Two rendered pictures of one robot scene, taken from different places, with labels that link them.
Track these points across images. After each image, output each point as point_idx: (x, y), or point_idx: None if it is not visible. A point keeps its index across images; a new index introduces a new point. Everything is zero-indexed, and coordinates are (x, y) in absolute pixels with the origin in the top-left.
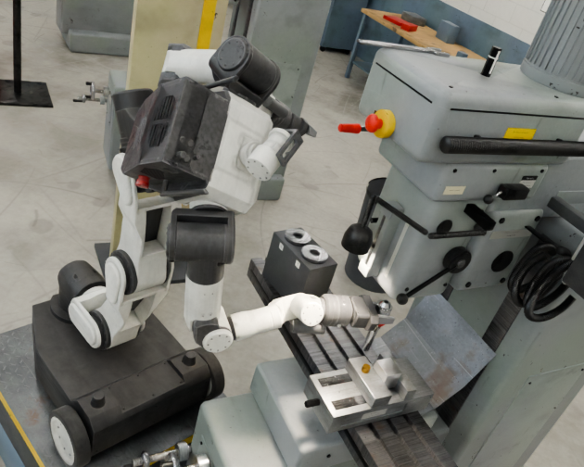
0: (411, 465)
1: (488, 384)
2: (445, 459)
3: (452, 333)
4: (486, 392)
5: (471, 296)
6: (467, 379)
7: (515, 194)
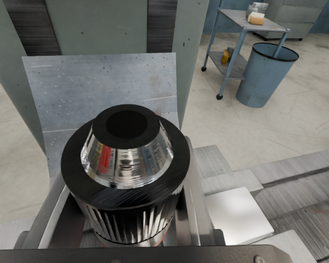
0: (317, 221)
1: (178, 89)
2: (279, 169)
3: (114, 81)
4: (179, 96)
5: (91, 8)
6: (174, 102)
7: None
